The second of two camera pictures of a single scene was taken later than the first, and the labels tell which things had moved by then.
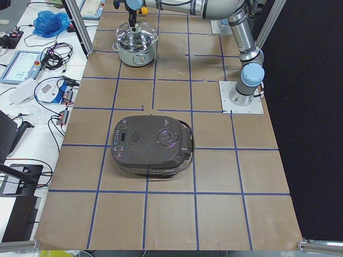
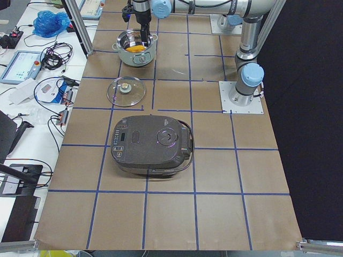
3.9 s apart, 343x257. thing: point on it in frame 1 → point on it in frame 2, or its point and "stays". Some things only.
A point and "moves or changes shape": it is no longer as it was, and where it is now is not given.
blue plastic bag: x=49 y=24 stays
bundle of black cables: x=56 y=55 stays
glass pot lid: x=142 y=38 → x=126 y=91
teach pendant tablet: x=24 y=65 stays
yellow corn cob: x=144 y=10 moves or changes shape
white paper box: x=25 y=90 stays
